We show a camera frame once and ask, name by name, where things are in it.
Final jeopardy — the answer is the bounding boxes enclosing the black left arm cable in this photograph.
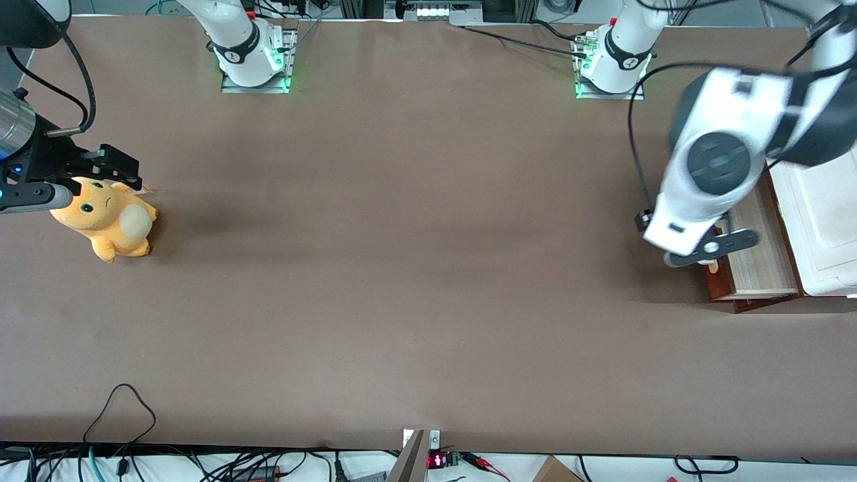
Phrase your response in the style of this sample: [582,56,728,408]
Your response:
[627,62,722,216]

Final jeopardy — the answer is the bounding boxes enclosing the dark wood drawer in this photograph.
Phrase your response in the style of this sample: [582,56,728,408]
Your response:
[704,171,803,303]

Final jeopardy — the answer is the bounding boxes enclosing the black flat cable loop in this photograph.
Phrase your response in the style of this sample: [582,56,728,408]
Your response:
[672,455,740,475]

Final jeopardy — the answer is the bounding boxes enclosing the white metal bracket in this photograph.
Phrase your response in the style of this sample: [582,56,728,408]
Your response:
[402,428,443,451]

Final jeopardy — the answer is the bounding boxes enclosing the white-topped dark wood cabinet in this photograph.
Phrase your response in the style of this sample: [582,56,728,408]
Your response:
[733,144,857,314]

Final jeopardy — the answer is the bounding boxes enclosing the black cable across table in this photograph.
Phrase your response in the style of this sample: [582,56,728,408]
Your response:
[461,21,591,60]

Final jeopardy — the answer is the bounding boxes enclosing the red clip leads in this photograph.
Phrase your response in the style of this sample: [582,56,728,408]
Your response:
[462,453,512,482]

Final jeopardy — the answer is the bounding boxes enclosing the yellow plush toy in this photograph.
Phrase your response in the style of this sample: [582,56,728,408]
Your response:
[49,175,159,263]

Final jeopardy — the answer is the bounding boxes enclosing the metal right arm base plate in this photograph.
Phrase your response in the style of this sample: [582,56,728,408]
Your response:
[220,28,297,94]

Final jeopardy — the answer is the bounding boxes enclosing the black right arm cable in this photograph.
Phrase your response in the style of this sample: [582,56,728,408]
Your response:
[5,30,98,139]

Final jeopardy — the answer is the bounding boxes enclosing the brown cardboard box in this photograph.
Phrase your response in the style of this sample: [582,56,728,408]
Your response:
[532,455,584,482]

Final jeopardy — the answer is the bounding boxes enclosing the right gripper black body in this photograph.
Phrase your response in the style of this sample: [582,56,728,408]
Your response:
[0,114,89,185]

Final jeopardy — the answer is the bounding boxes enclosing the grey metal post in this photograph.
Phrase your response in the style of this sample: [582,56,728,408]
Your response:
[384,430,430,482]

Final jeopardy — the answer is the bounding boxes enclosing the white lit power strip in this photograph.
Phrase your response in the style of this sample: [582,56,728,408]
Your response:
[400,2,483,21]

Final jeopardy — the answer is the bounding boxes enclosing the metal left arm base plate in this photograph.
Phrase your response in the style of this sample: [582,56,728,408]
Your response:
[574,33,645,101]

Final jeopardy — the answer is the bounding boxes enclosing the black looped cable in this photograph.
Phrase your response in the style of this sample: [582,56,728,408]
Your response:
[83,383,157,447]

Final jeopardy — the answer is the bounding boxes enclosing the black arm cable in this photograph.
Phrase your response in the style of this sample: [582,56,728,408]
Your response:
[5,30,98,139]
[627,62,722,216]

